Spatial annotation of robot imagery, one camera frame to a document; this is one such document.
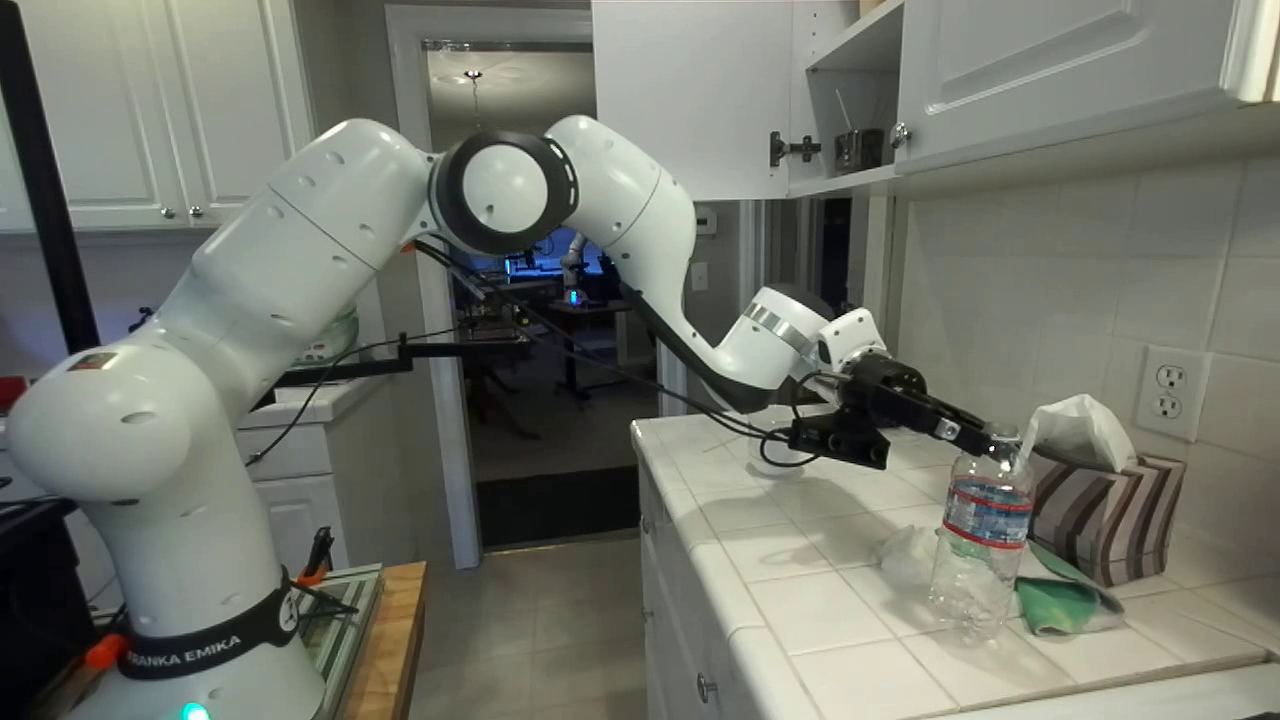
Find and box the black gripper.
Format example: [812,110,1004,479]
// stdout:
[840,348,1004,463]

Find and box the clear plastic water bottle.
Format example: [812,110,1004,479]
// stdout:
[914,429,1039,646]

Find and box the white cabinet door with knob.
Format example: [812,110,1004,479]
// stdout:
[894,0,1280,171]
[592,0,827,208]

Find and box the white base cabinet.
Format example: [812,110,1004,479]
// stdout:
[631,454,754,720]

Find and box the white side counter cabinet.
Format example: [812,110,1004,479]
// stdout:
[0,378,404,634]

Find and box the white facial tissue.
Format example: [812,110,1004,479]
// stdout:
[1016,394,1139,479]

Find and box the striped fabric tissue box cover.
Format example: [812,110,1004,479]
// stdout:
[1029,454,1192,592]

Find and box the green and white cloth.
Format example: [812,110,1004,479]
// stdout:
[1013,537,1133,642]

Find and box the dark dining table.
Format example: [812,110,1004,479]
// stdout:
[455,273,655,406]

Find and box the black floor mat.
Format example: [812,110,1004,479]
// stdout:
[471,461,644,551]

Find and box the dark blue window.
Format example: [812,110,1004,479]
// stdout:
[497,223,615,288]

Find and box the white doorway trim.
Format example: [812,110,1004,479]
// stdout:
[378,0,692,578]

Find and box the wooden table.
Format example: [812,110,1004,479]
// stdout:
[332,558,430,720]

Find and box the red and black clamp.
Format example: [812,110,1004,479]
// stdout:
[295,524,338,592]

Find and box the black box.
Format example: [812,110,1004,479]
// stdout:
[0,496,96,693]

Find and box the black pole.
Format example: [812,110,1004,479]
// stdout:
[0,6,109,356]

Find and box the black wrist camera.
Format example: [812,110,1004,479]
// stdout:
[785,407,894,473]

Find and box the white wall outlet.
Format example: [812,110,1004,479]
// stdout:
[1133,339,1216,447]

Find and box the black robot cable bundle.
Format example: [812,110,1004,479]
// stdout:
[394,234,856,473]

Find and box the white wall cabinet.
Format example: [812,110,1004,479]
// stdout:
[774,0,1280,203]

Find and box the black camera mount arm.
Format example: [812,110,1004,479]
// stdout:
[272,327,550,394]

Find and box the metal base plate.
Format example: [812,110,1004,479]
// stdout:
[292,565,389,720]

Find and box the thin black cable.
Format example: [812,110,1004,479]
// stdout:
[242,378,332,473]

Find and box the orange clamp handle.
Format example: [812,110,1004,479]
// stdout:
[74,629,133,679]

